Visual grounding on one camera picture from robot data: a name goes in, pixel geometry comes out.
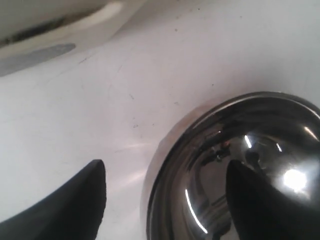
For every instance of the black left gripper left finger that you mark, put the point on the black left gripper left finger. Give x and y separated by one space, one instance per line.
72 212

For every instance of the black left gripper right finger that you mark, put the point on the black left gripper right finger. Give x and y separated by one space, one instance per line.
260 212

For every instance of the stainless steel bowl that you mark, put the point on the stainless steel bowl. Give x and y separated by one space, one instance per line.
276 135

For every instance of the cream bin with circle mark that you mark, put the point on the cream bin with circle mark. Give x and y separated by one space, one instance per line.
36 31

